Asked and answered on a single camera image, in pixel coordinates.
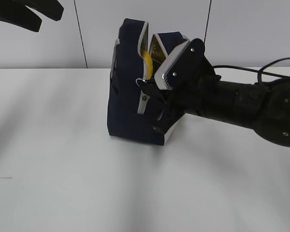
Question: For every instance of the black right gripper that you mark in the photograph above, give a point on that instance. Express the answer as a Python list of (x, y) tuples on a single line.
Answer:
[(193, 93)]

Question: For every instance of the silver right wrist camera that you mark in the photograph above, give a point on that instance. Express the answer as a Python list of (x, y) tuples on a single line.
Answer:
[(174, 66)]

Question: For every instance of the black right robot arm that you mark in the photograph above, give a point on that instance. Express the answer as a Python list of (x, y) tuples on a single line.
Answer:
[(263, 107)]

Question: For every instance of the navy and white lunch bag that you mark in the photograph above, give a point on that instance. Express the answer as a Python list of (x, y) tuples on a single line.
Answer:
[(131, 113)]

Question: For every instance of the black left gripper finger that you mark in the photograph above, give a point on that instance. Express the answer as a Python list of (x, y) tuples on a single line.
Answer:
[(50, 8), (19, 15)]

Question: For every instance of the yellow banana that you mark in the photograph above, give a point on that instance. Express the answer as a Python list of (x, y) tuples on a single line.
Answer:
[(149, 64)]

